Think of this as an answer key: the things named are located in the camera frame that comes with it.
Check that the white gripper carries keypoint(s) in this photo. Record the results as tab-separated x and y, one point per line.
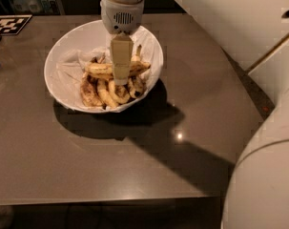
122	16

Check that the spotted banana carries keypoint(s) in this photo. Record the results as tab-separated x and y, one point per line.
105	70

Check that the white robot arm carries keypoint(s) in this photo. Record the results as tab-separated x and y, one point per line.
255	33

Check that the curved middle banana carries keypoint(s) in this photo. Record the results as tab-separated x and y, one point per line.
119	93

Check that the right dark-tipped banana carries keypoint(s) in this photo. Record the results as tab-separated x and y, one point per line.
135	86

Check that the white bowl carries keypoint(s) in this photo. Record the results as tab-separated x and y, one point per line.
86	38

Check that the leftmost brown banana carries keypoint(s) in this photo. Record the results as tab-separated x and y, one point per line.
88	92

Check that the white paper liner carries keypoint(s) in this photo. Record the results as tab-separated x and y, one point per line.
84	81

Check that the black white fiducial marker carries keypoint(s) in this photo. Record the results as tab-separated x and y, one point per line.
13	24

